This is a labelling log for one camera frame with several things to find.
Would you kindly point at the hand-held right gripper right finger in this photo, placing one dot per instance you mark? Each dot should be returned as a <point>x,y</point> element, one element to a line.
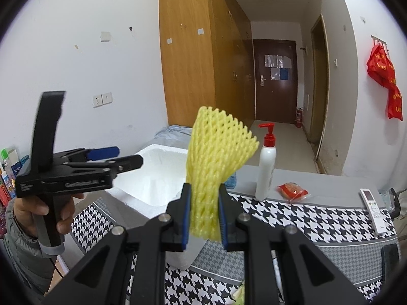
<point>222,219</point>

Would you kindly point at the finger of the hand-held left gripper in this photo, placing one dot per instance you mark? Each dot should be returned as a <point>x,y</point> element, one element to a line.
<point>127,162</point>
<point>103,153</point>

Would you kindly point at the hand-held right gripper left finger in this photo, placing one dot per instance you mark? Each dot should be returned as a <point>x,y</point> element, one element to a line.
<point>187,219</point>

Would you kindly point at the white foam box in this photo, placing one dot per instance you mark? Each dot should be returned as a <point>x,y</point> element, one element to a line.
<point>152,178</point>

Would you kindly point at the yellow foam fruit net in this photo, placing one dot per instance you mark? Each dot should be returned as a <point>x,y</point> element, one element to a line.
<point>210,165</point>

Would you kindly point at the person's left forearm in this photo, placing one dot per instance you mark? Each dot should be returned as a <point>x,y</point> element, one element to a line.
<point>22,257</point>

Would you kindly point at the person's left hand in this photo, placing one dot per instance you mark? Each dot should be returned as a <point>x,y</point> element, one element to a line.
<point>27,213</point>

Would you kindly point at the row of colourful cartons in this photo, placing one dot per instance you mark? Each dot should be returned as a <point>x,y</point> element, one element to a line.
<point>9,171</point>

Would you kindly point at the light blue cloth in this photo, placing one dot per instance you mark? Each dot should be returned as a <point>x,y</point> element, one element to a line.
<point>171,132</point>

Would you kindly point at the white pump bottle red cap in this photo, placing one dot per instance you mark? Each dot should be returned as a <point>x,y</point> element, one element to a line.
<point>266,171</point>

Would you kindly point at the red snack packet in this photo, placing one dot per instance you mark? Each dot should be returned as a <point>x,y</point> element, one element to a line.
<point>291,191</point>

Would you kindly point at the pale green foam net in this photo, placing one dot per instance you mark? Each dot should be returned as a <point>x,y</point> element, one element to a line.
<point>239,295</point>

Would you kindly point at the houndstooth table mat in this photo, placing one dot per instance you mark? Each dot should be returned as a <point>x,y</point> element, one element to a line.
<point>302,219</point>

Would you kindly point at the wooden wardrobe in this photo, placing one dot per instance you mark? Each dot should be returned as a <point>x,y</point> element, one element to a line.
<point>190,70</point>

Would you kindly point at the red fire extinguisher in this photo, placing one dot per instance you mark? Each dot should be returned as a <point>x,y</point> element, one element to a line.
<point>299,119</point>

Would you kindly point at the dark brown door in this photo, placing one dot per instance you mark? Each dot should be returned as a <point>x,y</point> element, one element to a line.
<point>276,95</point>

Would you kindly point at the white remote control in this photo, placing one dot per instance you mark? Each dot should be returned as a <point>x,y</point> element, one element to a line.
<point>375,211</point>

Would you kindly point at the red plastic bag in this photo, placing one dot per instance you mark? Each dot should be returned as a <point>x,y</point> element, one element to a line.
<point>381,66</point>

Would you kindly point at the white wall socket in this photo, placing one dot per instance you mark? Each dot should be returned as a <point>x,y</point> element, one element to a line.
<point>97,100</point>
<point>107,98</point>

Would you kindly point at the white wall junction box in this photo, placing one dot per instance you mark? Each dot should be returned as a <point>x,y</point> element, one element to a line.
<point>105,36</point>

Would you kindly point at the wooden side door frame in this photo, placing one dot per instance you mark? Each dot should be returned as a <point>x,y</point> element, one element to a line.
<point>319,85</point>

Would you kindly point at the metal wall hook rack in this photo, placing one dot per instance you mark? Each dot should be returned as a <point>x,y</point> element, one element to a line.
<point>380,39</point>

